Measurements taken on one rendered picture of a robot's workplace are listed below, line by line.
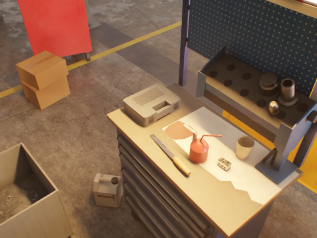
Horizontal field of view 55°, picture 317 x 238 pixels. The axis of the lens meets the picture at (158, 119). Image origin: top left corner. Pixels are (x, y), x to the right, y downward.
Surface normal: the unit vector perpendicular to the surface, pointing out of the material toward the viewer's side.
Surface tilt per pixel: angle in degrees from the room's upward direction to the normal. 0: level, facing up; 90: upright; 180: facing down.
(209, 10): 90
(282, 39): 90
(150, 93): 0
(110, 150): 0
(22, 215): 90
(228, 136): 0
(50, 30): 90
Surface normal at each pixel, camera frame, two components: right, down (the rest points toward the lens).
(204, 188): 0.00, -0.75
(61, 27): 0.39, 0.61
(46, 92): 0.76, 0.43
